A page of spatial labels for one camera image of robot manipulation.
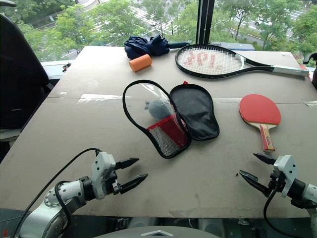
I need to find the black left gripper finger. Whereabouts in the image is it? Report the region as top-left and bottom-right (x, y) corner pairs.
(119, 173), (149, 195)
(115, 157), (140, 171)

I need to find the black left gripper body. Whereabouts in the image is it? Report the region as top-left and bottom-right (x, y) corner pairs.
(104, 162), (123, 197)

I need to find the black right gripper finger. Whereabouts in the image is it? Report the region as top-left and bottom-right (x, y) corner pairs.
(238, 170), (271, 198)
(252, 152), (278, 166)

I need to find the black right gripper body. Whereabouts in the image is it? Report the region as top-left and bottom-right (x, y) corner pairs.
(267, 165), (286, 198)

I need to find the red table tennis paddle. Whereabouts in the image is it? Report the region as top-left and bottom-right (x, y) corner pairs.
(238, 93), (282, 153)

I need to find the black clear paddle case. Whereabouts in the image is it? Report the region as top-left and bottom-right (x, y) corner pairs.
(122, 79), (220, 160)

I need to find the black white tennis racket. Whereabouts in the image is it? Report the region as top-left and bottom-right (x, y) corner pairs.
(175, 44), (310, 80)

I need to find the grey robot torso top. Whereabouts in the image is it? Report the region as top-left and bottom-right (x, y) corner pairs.
(98, 224), (224, 238)

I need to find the grey plush toy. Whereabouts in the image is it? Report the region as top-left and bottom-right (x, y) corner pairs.
(144, 99), (172, 124)

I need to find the orange foam cylinder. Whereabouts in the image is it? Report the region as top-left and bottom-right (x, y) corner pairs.
(128, 54), (153, 73)

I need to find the black curved armrest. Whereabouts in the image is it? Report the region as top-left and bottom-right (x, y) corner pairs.
(302, 52), (317, 89)

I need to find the navy folded umbrella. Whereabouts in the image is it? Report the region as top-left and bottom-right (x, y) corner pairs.
(123, 34), (192, 60)

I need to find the black office chair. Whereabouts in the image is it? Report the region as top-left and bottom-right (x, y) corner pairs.
(0, 13), (54, 130)

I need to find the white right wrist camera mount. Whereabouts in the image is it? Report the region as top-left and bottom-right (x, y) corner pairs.
(273, 155), (300, 198)

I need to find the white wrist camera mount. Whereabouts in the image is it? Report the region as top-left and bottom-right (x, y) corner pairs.
(273, 155), (300, 198)
(91, 151), (117, 200)

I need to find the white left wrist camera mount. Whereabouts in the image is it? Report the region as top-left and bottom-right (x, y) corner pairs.
(91, 151), (117, 200)

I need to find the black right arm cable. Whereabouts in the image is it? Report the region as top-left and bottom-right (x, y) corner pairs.
(262, 187), (283, 238)

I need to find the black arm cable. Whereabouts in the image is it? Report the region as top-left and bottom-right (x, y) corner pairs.
(11, 147), (102, 238)
(262, 187), (283, 238)

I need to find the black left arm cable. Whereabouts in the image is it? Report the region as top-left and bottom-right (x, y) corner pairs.
(11, 147), (102, 238)

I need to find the black window frame post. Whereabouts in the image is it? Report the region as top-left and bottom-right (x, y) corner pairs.
(195, 0), (215, 44)

